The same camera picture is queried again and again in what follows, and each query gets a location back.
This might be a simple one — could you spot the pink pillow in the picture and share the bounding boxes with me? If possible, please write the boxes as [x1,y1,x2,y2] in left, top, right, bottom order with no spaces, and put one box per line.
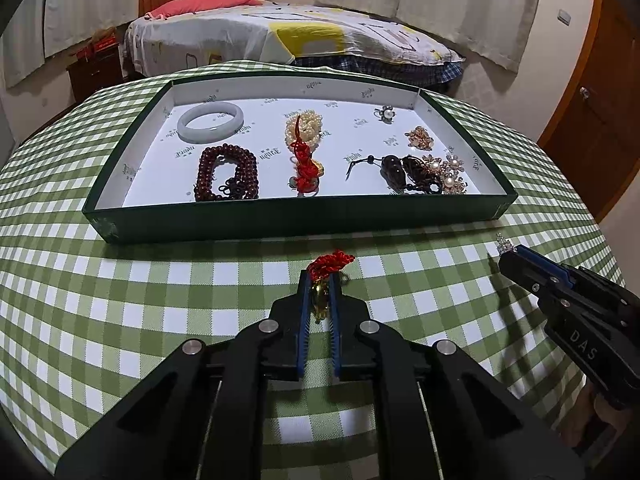
[145,0,264,20]

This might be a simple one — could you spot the white pearl bracelet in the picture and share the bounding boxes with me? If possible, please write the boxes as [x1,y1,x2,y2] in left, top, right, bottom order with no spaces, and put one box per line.
[284,110,324,151]

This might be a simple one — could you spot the pearl flower brooch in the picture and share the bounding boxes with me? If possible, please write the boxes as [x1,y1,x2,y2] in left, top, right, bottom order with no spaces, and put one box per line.
[422,152,469,196]

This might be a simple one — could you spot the dark wooden nightstand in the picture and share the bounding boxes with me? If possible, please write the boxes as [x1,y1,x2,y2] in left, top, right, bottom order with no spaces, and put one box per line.
[66,42,126,104]

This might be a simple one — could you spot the dark carved wooden pendant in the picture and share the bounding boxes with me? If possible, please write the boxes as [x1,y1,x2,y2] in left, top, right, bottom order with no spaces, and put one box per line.
[345,154,444,195]

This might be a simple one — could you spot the bed with patterned cover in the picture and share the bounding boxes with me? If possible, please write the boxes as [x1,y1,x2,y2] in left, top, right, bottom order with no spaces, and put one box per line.
[124,0,467,79]

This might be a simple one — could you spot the red knot gold charm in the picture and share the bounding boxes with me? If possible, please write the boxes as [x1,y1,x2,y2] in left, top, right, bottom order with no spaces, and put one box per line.
[306,252,356,324]
[287,114,324,195]

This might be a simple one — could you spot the dark red bead bracelet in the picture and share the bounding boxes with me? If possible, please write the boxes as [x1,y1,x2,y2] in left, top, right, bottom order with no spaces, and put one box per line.
[194,144,260,203]

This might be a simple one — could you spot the blue plaid bed sheet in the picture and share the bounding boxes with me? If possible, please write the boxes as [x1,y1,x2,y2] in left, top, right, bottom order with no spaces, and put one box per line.
[295,55,467,94]

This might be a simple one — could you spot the brown wooden door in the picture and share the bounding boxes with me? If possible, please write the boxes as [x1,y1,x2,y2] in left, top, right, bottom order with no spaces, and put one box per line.
[537,0,640,222]

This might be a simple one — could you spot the red boxes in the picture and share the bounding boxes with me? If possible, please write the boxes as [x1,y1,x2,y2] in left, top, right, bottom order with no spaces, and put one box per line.
[75,27,121,61]

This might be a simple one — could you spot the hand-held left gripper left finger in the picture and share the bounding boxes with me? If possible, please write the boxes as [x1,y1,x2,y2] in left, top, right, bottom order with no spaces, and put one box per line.
[55,270,314,480]

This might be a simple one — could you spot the white jade bangle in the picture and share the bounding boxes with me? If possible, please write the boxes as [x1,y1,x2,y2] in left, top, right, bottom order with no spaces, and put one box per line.
[177,101,246,144]

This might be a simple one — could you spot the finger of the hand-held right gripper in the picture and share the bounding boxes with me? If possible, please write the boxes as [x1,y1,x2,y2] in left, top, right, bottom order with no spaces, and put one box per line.
[498,251,577,312]
[515,245,582,287]

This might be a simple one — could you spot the dark green tray box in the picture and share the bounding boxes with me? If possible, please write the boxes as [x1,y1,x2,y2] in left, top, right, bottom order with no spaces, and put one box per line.
[81,71,518,246]

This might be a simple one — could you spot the small gold flower brooch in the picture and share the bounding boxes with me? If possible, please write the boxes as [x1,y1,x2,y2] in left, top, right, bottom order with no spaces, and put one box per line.
[404,126,435,151]

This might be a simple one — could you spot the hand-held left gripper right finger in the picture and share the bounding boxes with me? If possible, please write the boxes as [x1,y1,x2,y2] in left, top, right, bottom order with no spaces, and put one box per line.
[327,272,586,480]

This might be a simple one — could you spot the green checkered tablecloth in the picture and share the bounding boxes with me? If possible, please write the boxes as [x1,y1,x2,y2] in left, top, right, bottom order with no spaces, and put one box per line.
[0,60,626,480]

